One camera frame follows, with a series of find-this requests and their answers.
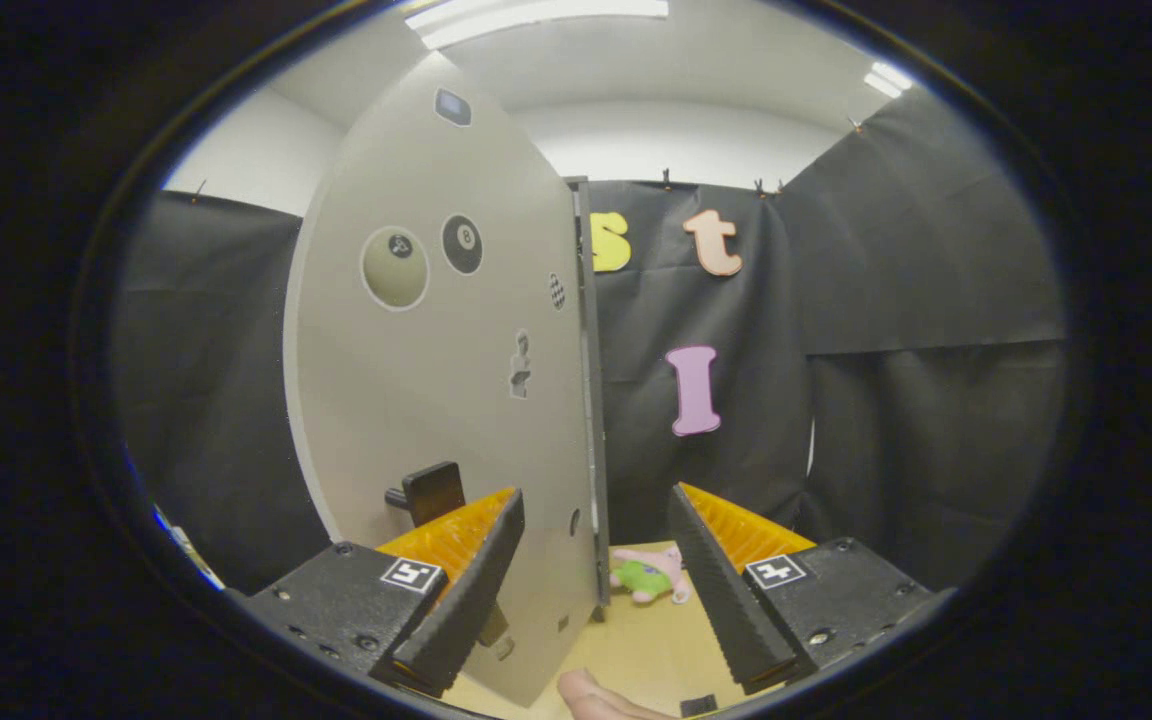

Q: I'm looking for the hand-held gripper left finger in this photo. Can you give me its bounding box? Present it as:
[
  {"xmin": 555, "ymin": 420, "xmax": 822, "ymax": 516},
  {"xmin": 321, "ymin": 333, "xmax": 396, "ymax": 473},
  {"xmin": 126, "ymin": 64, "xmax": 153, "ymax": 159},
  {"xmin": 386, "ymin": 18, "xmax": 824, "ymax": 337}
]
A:
[{"xmin": 241, "ymin": 486, "xmax": 527, "ymax": 698}]

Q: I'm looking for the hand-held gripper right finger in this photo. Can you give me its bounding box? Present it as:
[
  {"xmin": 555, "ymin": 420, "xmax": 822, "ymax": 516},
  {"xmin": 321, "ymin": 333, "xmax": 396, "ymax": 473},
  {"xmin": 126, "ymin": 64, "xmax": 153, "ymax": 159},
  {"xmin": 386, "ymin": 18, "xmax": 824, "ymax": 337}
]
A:
[{"xmin": 666, "ymin": 483, "xmax": 957, "ymax": 696}]

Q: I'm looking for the black door handle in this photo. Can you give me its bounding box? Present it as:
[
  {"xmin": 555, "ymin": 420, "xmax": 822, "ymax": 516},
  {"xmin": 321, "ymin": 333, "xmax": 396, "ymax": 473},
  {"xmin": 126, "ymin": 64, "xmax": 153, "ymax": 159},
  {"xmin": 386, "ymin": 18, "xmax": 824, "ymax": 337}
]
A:
[{"xmin": 385, "ymin": 461, "xmax": 467, "ymax": 529}]

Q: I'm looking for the dark grey shoe cabinet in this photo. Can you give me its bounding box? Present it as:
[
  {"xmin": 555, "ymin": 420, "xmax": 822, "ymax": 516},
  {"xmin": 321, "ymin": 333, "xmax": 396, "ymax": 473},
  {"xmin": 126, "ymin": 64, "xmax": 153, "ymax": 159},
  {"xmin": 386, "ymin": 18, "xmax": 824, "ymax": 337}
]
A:
[{"xmin": 566, "ymin": 176, "xmax": 612, "ymax": 621}]

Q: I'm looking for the pink and green plush toy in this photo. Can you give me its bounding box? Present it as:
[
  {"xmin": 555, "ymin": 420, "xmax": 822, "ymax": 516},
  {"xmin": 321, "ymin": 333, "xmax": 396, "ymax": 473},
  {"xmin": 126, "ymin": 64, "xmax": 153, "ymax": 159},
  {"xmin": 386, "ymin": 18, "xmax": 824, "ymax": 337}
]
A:
[{"xmin": 608, "ymin": 545, "xmax": 694, "ymax": 606}]

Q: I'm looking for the black backdrop cloth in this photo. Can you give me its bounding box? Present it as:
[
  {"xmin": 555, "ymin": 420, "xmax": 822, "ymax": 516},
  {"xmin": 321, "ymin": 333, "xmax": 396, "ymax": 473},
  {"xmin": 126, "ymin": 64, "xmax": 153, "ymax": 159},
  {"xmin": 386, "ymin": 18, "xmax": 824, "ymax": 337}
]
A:
[{"xmin": 114, "ymin": 85, "xmax": 1072, "ymax": 596}]

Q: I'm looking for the small ceiling light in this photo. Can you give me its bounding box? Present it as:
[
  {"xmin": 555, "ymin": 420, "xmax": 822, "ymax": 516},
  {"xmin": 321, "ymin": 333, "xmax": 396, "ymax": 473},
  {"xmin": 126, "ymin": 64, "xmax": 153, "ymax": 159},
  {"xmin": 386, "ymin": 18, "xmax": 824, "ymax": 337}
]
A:
[{"xmin": 862, "ymin": 61, "xmax": 914, "ymax": 99}]

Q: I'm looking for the long ceiling light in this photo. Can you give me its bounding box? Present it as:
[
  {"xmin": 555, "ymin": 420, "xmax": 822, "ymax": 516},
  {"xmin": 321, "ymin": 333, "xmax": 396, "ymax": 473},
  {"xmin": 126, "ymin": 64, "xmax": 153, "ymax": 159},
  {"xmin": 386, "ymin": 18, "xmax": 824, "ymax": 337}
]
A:
[{"xmin": 404, "ymin": 0, "xmax": 670, "ymax": 51}]

